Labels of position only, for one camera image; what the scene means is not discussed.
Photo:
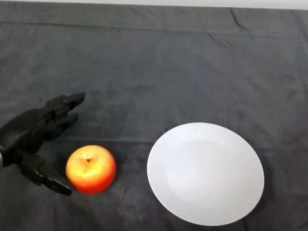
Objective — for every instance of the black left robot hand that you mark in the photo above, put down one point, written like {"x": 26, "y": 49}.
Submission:
{"x": 26, "y": 131}

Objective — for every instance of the red yellow apple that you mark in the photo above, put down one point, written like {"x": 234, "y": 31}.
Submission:
{"x": 91, "y": 173}

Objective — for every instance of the white round plate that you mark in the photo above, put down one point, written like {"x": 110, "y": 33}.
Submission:
{"x": 207, "y": 178}

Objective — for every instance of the black cloth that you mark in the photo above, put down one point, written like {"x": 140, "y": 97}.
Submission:
{"x": 144, "y": 84}

